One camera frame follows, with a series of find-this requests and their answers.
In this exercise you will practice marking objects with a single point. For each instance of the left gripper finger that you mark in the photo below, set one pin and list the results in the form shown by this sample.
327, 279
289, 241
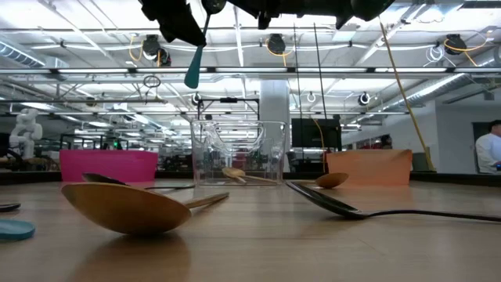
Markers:
162, 15
188, 23

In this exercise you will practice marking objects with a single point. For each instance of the wooden spoons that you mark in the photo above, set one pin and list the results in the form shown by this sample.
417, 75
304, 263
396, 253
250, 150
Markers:
233, 172

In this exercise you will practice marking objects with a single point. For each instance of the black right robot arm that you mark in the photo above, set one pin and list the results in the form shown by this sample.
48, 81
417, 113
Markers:
313, 8

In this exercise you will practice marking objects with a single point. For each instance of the white pillar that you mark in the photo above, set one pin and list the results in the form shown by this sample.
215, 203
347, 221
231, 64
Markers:
274, 102

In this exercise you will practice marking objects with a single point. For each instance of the clear plastic bin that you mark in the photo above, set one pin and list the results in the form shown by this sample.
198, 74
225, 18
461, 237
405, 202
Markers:
238, 152

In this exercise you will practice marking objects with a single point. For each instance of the red plastic bin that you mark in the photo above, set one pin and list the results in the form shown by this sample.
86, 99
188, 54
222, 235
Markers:
109, 164

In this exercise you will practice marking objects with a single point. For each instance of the black monitor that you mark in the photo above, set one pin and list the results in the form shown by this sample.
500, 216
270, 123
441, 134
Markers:
313, 133

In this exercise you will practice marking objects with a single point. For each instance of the glossy dark metal spoon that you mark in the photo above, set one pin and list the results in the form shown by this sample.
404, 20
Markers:
8, 207
332, 205
102, 178

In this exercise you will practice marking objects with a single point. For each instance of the orange plastic bin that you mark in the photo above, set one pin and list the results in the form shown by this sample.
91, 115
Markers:
364, 166

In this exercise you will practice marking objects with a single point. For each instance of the person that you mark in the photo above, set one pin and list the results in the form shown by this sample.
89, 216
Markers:
489, 152

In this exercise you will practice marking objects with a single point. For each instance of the black gantry frame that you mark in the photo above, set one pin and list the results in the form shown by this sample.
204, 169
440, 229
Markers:
228, 100

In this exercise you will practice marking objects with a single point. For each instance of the black metal table frame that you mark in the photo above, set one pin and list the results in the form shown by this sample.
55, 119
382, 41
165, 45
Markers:
31, 178

